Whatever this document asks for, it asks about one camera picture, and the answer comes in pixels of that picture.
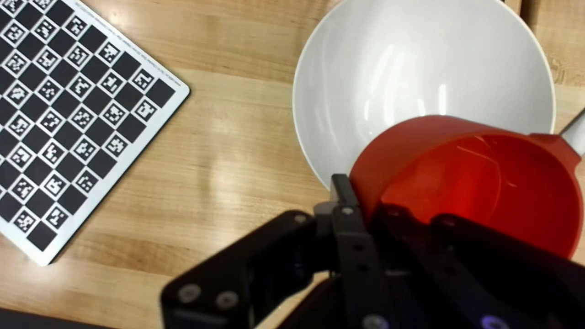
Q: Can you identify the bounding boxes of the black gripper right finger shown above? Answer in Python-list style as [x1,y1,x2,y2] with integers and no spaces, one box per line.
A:
[376,207,585,329]

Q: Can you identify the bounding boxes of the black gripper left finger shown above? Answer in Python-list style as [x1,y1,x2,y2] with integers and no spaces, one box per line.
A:
[160,172,398,329]

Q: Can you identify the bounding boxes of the small orange pot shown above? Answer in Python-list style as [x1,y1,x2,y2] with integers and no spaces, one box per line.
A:
[349,108,585,262]

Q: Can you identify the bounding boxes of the white bowl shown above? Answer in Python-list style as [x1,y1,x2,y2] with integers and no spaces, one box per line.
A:
[290,0,557,192]

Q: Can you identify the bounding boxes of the checkerboard calibration board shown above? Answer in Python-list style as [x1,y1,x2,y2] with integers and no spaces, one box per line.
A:
[0,0,191,269]

